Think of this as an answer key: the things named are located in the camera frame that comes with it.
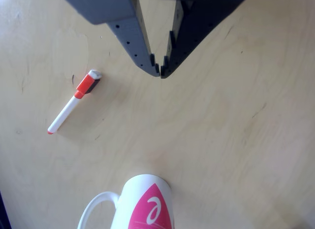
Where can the white marker pen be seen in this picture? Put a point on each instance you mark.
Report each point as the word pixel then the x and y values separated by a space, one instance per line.
pixel 66 110

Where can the white mug with pink hearts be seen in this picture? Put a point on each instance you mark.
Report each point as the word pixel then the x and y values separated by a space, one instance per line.
pixel 137 189

